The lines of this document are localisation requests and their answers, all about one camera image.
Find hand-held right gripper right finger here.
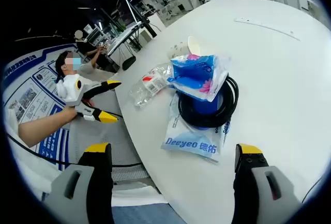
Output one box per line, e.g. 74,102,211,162
231,143,304,224

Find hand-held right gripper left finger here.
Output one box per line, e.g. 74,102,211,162
42,142,115,224

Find crushed clear plastic bottle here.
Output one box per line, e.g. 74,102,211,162
129,62,174,108

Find white and blue wipes pack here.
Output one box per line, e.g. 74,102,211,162
160,93,231,164

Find white paper cup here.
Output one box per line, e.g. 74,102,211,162
167,36,202,59

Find blue tissue pack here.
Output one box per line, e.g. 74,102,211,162
167,53,231,102

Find black chair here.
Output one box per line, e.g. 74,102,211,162
121,55,137,71

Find person's white shirt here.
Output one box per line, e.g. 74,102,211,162
111,184,169,207

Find person's blue jeans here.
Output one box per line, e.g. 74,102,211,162
111,202,187,224

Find white table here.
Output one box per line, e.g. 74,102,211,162
113,0,331,224

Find blue and white wall poster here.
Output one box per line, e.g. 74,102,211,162
2,43,71,173

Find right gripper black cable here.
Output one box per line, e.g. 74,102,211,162
302,176,324,204

